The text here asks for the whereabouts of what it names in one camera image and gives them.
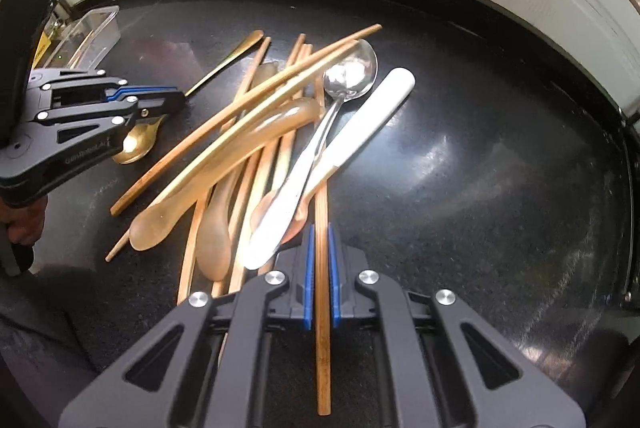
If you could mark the silver metal spoon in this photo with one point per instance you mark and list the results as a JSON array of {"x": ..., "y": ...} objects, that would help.
[{"x": 350, "y": 70}]

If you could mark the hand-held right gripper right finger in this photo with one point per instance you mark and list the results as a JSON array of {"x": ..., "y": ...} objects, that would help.
[{"x": 334, "y": 278}]

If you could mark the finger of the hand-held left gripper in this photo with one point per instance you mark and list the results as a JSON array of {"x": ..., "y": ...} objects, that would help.
[
  {"x": 150, "y": 98},
  {"x": 125, "y": 113}
]

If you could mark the person's left hand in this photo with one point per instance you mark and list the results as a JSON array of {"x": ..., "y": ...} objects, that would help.
[{"x": 25, "y": 223}]

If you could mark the gold metal spoon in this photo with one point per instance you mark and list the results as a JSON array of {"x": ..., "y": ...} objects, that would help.
[{"x": 137, "y": 145}]

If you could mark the clear plastic container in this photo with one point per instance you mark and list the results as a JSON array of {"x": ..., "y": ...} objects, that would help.
[{"x": 95, "y": 33}]

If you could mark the long tan spoon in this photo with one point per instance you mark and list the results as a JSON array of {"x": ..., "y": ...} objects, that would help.
[{"x": 150, "y": 230}]

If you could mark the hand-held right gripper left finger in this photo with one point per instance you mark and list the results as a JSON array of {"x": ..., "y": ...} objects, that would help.
[{"x": 309, "y": 268}]

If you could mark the pile of wooden chopsticks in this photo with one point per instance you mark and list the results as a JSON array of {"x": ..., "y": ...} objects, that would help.
[{"x": 185, "y": 278}]

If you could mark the brown wooden chopstick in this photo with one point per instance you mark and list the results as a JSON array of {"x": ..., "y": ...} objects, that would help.
[{"x": 322, "y": 358}]

